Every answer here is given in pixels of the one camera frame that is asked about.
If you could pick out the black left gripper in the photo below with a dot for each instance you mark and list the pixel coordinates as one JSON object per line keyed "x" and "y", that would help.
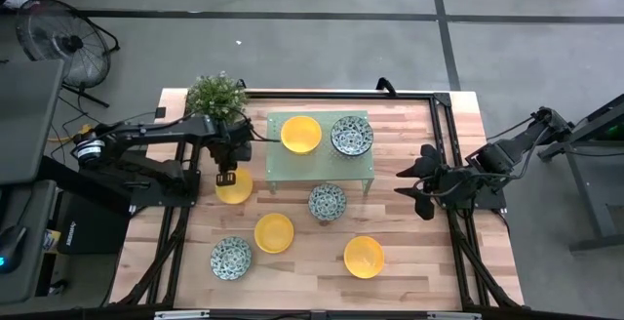
{"x": 234, "y": 147}

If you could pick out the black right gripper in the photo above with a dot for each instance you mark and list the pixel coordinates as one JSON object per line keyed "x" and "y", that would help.
{"x": 451, "y": 183}

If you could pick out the yellow plastic bowl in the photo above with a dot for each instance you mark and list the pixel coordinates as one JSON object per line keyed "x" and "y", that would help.
{"x": 274, "y": 232}
{"x": 300, "y": 134}
{"x": 363, "y": 256}
{"x": 242, "y": 194}

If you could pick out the teal patterned bowl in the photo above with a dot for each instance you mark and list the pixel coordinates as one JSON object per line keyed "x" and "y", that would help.
{"x": 327, "y": 202}
{"x": 230, "y": 258}
{"x": 352, "y": 135}

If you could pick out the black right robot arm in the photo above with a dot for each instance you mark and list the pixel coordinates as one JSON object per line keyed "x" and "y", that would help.
{"x": 502, "y": 156}

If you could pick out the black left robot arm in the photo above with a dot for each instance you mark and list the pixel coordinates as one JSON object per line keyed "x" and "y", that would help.
{"x": 146, "y": 130}

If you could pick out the green potted plant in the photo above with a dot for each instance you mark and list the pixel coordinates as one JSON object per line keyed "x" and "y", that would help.
{"x": 214, "y": 95}

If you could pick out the green perforated metal stand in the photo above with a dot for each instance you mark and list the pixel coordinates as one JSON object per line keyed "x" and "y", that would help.
{"x": 322, "y": 169}

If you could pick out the small black square block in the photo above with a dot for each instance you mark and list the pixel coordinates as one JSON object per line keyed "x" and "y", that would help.
{"x": 160, "y": 112}

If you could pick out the black metal equipment stand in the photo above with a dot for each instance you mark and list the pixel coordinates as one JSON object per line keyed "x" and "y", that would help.
{"x": 587, "y": 203}

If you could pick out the black case with white logo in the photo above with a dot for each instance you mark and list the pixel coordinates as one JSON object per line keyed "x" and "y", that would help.
{"x": 92, "y": 227}

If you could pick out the black floor fan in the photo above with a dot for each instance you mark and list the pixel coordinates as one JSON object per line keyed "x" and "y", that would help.
{"x": 73, "y": 43}

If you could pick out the yellow packet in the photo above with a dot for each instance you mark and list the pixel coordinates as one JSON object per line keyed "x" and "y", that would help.
{"x": 50, "y": 239}

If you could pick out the dark grey flat panel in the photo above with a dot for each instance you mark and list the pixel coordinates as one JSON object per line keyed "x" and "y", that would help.
{"x": 29, "y": 120}

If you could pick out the black computer mouse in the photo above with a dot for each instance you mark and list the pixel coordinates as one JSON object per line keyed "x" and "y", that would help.
{"x": 12, "y": 247}

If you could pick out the grey desk top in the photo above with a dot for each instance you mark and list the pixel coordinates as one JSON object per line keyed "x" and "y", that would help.
{"x": 29, "y": 286}

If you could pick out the person's foot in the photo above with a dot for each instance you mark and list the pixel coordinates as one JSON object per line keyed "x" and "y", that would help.
{"x": 17, "y": 0}

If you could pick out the black aluminium table frame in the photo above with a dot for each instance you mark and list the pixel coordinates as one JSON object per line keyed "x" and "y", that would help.
{"x": 341, "y": 95}

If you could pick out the silver aluminium bracket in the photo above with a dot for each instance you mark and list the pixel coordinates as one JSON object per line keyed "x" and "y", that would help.
{"x": 180, "y": 314}
{"x": 453, "y": 316}

